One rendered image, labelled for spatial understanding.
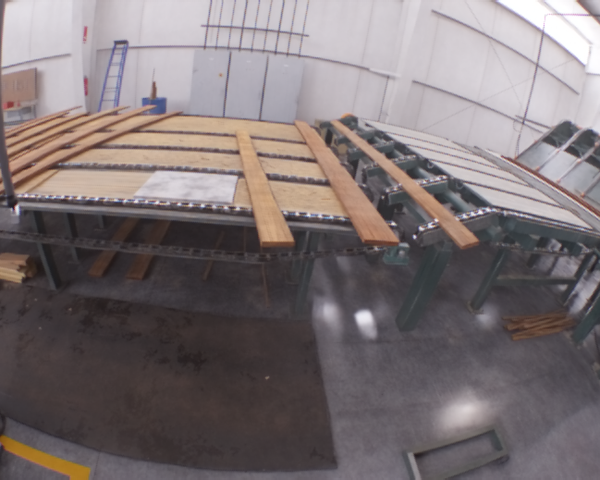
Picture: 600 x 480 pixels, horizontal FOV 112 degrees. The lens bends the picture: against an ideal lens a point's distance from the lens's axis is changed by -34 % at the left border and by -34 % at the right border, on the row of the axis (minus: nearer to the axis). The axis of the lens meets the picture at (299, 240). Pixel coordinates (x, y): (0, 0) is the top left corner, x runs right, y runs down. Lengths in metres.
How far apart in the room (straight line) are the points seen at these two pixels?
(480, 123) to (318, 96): 4.90
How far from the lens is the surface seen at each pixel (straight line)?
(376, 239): 1.57
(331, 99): 7.75
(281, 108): 7.02
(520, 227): 2.50
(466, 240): 1.82
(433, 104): 8.78
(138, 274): 2.59
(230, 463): 1.63
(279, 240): 1.37
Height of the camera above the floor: 1.57
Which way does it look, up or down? 30 degrees down
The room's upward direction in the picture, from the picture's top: 10 degrees clockwise
